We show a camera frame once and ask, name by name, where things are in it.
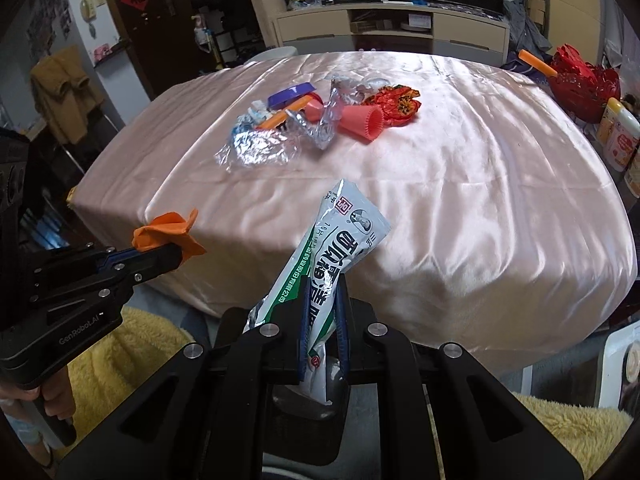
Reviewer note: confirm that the red orange wrapper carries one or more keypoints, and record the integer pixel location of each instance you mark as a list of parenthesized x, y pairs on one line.
[(399, 105)]

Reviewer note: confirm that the orange paper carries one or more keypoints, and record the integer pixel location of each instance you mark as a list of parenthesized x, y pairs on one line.
[(169, 228)]

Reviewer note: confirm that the red gift basket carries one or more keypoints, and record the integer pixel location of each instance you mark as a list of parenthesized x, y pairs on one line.
[(580, 87)]

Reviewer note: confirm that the blue plastic bowl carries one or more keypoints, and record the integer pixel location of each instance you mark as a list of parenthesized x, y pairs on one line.
[(285, 97)]

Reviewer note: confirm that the orange stick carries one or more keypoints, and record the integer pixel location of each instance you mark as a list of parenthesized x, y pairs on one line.
[(536, 63)]

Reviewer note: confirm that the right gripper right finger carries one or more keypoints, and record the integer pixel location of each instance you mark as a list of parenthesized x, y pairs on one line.
[(352, 316)]

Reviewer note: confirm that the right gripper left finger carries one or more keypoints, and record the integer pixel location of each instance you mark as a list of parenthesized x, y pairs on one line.
[(295, 314)]

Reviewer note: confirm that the yellow fluffy blanket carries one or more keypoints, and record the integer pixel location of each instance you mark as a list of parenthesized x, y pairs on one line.
[(107, 373)]

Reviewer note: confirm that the yellow lid jar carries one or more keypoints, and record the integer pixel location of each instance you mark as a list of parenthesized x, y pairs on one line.
[(618, 134)]

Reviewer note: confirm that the person's left hand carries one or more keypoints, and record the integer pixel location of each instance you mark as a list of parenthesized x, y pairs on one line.
[(57, 394)]

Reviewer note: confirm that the brown jacket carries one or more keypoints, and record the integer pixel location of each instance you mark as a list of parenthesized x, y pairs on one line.
[(64, 94)]

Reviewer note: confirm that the pink ribbed cup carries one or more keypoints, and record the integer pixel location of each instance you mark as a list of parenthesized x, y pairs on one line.
[(366, 122)]

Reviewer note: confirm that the dark wooden door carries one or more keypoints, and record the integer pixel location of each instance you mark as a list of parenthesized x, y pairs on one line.
[(160, 41)]

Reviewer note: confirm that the orange tube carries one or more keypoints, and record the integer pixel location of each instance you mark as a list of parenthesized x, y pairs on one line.
[(280, 117)]

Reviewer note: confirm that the white green snack packet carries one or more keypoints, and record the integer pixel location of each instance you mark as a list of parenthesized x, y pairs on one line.
[(347, 227)]

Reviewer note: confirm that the clear plastic wrapper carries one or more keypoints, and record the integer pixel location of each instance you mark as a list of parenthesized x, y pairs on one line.
[(249, 147)]

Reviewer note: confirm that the pink satin tablecloth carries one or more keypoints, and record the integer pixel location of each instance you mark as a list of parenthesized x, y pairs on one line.
[(488, 219)]

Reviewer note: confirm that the beige tv cabinet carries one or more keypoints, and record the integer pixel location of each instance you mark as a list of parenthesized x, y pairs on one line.
[(419, 26)]

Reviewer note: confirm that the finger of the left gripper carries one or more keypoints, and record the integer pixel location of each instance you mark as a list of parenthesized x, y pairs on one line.
[(145, 262)]

